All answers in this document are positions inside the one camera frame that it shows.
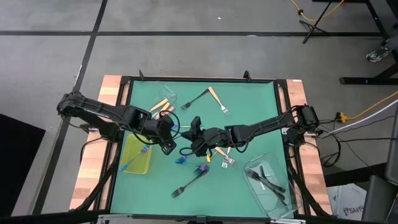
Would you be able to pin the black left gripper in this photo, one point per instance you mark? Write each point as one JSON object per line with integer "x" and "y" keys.
{"x": 157, "y": 129}

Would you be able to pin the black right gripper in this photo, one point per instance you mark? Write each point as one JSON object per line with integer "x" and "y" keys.
{"x": 213, "y": 138}

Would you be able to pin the iridescent rainbow metal fork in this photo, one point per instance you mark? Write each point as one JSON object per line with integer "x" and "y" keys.
{"x": 202, "y": 169}
{"x": 132, "y": 161}
{"x": 180, "y": 160}
{"x": 185, "y": 127}

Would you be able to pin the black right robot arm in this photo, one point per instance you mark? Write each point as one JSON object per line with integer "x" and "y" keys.
{"x": 264, "y": 127}

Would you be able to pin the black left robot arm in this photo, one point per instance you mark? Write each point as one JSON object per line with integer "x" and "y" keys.
{"x": 99, "y": 109}

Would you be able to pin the yellow plastic bin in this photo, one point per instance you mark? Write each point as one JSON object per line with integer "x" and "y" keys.
{"x": 132, "y": 146}

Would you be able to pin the clear plastic container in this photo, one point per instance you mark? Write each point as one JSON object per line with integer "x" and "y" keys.
{"x": 289, "y": 186}
{"x": 163, "y": 90}

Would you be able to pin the green table mat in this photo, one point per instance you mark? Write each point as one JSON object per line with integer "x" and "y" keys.
{"x": 217, "y": 193}

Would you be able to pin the yellow power plug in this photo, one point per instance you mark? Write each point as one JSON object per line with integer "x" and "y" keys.
{"x": 342, "y": 117}

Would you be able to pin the black floor mat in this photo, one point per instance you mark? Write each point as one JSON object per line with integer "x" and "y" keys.
{"x": 18, "y": 165}

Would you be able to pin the black tripod stand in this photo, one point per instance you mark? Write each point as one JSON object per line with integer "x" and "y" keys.
{"x": 314, "y": 26}

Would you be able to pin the white cardboard box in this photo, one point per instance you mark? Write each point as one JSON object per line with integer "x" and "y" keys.
{"x": 348, "y": 202}

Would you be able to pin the person's shoe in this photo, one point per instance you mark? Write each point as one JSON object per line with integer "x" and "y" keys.
{"x": 377, "y": 55}

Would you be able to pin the black chair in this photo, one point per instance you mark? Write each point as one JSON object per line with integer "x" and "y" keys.
{"x": 379, "y": 199}

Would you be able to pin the black metal table frame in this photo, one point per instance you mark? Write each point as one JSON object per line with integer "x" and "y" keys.
{"x": 199, "y": 80}

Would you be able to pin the black frame bracket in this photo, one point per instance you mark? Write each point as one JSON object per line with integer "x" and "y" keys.
{"x": 141, "y": 75}
{"x": 247, "y": 75}

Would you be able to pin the black camera crossbar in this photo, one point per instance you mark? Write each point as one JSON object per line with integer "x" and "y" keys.
{"x": 46, "y": 217}

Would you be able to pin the black desk leg frame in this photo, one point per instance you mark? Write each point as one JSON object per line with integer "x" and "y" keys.
{"x": 357, "y": 81}

